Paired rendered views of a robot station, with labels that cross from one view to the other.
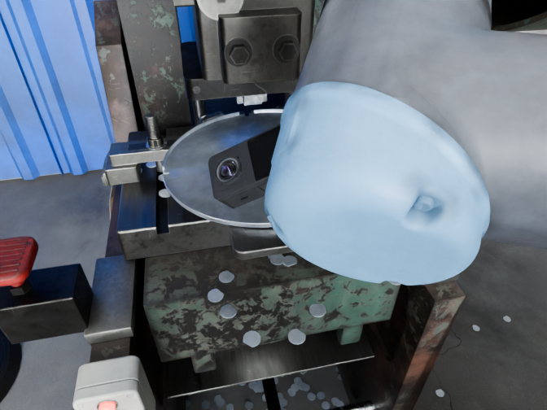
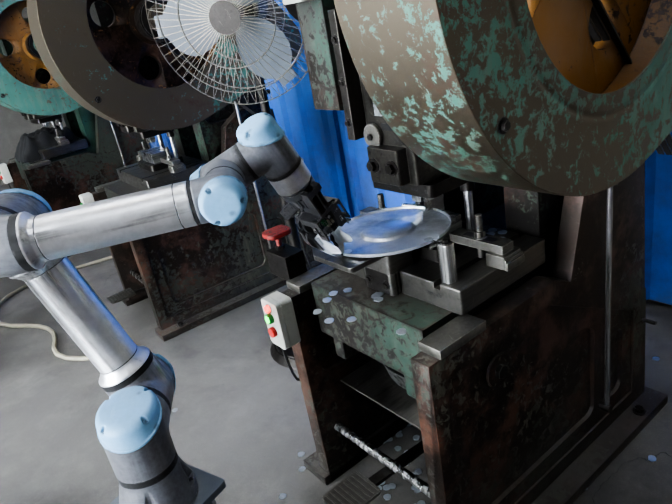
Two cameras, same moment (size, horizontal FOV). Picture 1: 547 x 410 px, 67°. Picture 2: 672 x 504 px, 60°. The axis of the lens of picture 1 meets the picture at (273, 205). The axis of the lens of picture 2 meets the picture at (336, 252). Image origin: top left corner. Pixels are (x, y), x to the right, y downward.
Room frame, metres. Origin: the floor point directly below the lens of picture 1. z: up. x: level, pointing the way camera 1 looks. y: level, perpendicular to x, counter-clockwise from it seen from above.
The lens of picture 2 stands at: (-0.10, -1.10, 1.29)
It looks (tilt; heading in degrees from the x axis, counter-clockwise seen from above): 23 degrees down; 68
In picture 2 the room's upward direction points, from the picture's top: 11 degrees counter-clockwise
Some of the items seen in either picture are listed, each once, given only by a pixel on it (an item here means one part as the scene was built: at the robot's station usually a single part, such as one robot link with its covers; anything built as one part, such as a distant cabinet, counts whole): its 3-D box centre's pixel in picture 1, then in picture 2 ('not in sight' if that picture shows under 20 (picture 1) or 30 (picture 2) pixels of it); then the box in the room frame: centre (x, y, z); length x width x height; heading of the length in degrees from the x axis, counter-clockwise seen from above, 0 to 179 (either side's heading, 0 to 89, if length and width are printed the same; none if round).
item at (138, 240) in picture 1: (253, 172); (430, 253); (0.62, 0.04, 0.68); 0.45 x 0.30 x 0.06; 102
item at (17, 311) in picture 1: (60, 326); (290, 279); (0.33, 0.29, 0.62); 0.10 x 0.06 x 0.20; 102
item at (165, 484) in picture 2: not in sight; (153, 479); (-0.15, -0.09, 0.50); 0.15 x 0.15 x 0.10
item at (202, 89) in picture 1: (249, 71); (423, 181); (0.63, 0.04, 0.86); 0.20 x 0.16 x 0.05; 102
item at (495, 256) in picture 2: not in sight; (483, 236); (0.66, -0.13, 0.76); 0.17 x 0.06 x 0.10; 102
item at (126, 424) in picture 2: not in sight; (135, 430); (-0.15, -0.08, 0.62); 0.13 x 0.12 x 0.14; 73
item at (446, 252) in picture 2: not in sight; (447, 260); (0.54, -0.16, 0.75); 0.03 x 0.03 x 0.10; 12
